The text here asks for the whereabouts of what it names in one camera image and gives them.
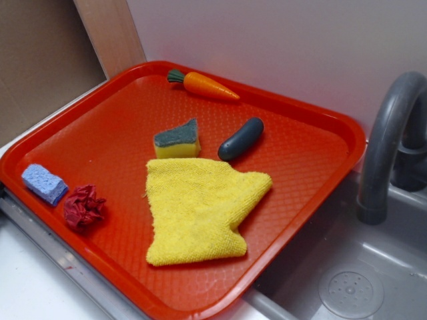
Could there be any dark green plastic pickle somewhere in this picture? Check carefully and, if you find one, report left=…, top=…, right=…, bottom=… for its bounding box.
left=218, top=117, right=264, bottom=161

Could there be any yellow green scrub sponge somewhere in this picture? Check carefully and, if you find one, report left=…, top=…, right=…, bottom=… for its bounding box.
left=153, top=118, right=201, bottom=159

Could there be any yellow microfiber cloth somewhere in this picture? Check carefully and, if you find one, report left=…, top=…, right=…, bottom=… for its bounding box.
left=145, top=158, right=272, bottom=267

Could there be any orange plastic toy carrot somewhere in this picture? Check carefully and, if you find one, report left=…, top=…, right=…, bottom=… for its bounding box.
left=167, top=69, right=240, bottom=101

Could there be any red plastic tray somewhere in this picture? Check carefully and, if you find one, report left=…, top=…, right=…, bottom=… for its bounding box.
left=1, top=62, right=366, bottom=319

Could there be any crumpled red wrapper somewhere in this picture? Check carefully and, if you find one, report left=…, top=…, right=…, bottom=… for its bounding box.
left=63, top=184, right=106, bottom=233

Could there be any grey plastic sink basin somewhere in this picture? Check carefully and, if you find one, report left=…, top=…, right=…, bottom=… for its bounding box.
left=244, top=173, right=426, bottom=319

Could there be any blue sponge block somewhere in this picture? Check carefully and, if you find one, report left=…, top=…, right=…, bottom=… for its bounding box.
left=21, top=164, right=69, bottom=207

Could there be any grey plastic faucet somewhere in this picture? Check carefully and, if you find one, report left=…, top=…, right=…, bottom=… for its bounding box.
left=357, top=71, right=426, bottom=225

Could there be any light wooden post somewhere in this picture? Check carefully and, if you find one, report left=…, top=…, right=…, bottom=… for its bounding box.
left=74, top=0, right=146, bottom=79

